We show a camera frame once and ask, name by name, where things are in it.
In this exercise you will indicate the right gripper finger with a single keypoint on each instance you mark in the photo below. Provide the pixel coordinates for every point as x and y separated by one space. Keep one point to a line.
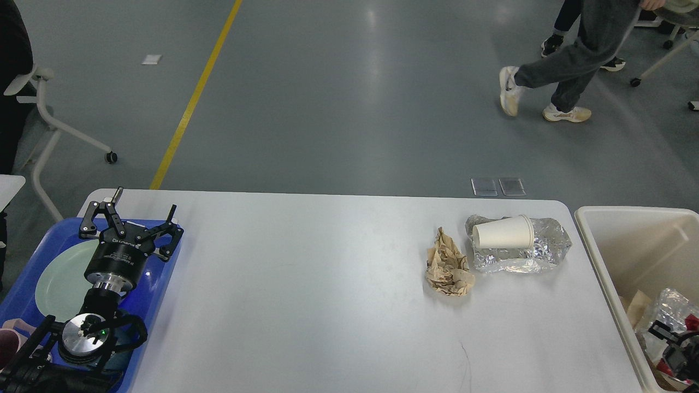
673 350

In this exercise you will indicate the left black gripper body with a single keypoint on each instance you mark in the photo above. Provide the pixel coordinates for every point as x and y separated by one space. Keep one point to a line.
118 263

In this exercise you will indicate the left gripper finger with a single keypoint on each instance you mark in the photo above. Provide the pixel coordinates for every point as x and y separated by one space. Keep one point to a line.
146 239
107 209

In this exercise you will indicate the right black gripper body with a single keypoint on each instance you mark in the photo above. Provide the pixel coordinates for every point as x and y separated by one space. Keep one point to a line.
687 363

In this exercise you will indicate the aluminium foil sheet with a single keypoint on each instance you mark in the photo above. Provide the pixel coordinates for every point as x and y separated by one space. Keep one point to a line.
671 308

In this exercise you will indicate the red snack wrapper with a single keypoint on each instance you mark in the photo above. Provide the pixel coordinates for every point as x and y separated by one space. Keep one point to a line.
691 332

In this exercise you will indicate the large brown paper bag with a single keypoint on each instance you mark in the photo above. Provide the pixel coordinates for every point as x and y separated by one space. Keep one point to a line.
634 307

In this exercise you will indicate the light green plate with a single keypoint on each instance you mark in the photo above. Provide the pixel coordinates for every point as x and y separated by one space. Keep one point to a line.
62 286

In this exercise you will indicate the pink home mug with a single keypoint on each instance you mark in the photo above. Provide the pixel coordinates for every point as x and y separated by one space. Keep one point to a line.
14 333

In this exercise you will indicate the brown paper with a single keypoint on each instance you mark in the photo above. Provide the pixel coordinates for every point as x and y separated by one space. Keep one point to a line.
447 269

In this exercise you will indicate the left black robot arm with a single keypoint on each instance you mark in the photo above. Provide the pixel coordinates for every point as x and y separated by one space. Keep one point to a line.
78 317

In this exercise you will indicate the beige plastic bin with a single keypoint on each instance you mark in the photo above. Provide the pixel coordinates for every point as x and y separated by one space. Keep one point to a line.
640 249

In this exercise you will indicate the white side table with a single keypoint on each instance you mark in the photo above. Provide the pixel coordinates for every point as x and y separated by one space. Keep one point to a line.
10 186

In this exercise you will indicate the small crumpled foil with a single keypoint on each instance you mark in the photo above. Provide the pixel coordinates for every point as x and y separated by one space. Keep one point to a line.
551 244

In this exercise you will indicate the lying white paper cup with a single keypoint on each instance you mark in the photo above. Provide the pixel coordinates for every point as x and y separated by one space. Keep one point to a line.
508 233

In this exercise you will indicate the seated person in black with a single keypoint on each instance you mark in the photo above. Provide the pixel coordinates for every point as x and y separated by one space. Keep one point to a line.
16 59

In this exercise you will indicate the white chair base right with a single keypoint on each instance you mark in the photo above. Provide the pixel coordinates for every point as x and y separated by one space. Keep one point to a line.
681 15

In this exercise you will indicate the person in grey trousers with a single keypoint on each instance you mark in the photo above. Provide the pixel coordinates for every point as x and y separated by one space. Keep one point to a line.
604 25

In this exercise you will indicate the person in dark trousers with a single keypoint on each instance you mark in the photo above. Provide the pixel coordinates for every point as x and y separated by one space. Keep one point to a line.
568 14

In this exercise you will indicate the white chair frame left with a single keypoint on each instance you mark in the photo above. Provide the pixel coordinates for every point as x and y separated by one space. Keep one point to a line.
34 84

